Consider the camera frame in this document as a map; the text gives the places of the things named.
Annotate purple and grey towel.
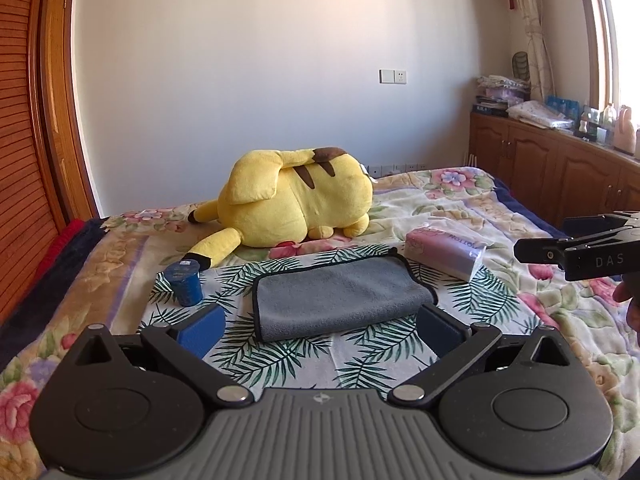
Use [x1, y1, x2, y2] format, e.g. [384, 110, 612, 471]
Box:
[252, 252, 438, 342]

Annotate person's right hand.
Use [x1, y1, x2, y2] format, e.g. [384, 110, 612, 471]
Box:
[613, 272, 640, 342]

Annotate palm leaf print cloth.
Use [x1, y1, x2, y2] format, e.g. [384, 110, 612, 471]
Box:
[135, 242, 534, 403]

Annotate wooden side cabinet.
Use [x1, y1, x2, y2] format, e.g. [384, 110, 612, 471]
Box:
[469, 113, 640, 226]

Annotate pink tissue pack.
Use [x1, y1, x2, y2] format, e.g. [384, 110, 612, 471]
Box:
[404, 228, 487, 283]

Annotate small items on windowsill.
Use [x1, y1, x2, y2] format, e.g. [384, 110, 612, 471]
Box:
[544, 96, 637, 155]

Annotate floral bed quilt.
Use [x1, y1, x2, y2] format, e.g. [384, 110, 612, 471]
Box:
[1, 167, 639, 479]

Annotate white bag on cabinet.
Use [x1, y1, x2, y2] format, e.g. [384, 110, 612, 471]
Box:
[506, 101, 575, 130]

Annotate red and navy blanket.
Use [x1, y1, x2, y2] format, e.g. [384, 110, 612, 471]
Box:
[1, 218, 106, 368]

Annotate yellow Pikachu plush toy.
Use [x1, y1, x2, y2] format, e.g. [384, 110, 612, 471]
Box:
[183, 148, 373, 271]

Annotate stack of folded items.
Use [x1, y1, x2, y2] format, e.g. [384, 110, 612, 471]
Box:
[472, 75, 530, 117]

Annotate wooden louvered wardrobe door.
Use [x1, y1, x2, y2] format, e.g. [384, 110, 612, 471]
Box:
[1, 0, 65, 321]

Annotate white wall switch plate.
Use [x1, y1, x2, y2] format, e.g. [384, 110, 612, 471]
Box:
[378, 70, 407, 84]

